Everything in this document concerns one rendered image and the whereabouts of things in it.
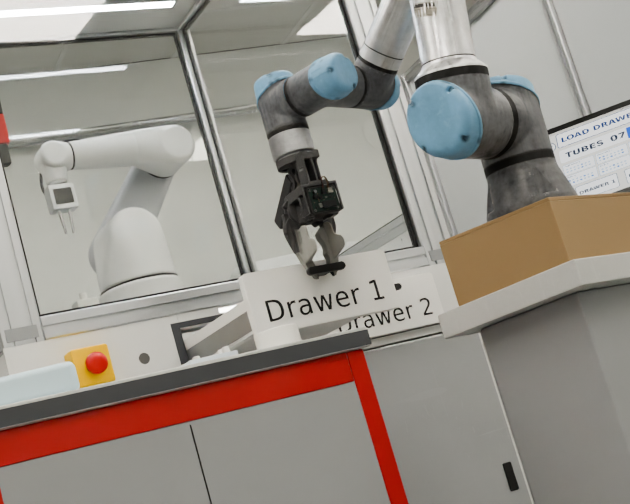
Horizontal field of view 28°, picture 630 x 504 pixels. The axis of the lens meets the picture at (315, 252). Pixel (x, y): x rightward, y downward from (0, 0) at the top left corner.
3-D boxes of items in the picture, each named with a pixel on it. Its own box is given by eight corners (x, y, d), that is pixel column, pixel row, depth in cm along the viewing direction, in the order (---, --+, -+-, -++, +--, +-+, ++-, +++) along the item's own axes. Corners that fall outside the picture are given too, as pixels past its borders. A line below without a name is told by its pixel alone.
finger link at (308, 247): (314, 272, 209) (305, 219, 211) (298, 281, 214) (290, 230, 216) (330, 271, 211) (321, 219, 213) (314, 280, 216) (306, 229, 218)
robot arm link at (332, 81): (365, 52, 216) (320, 78, 223) (322, 46, 208) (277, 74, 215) (378, 94, 215) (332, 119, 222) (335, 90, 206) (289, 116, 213)
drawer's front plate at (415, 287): (446, 320, 266) (431, 271, 268) (331, 346, 251) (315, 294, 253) (442, 322, 267) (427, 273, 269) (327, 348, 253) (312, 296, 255)
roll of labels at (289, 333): (252, 362, 191) (245, 337, 192) (273, 361, 197) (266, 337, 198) (292, 348, 188) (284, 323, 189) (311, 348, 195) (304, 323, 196)
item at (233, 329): (386, 302, 224) (376, 270, 225) (260, 329, 211) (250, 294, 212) (290, 354, 258) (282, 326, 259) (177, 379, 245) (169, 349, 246)
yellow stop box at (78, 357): (118, 379, 226) (108, 341, 227) (80, 387, 222) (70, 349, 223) (109, 385, 230) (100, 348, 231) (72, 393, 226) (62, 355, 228)
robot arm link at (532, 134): (568, 149, 205) (545, 72, 207) (524, 147, 195) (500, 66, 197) (508, 174, 212) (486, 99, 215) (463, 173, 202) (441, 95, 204)
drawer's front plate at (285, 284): (401, 306, 223) (383, 248, 225) (258, 336, 209) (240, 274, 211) (396, 309, 224) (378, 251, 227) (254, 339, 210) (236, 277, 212)
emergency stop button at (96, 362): (111, 370, 223) (106, 348, 224) (90, 374, 221) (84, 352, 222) (106, 373, 226) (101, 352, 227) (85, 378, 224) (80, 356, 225)
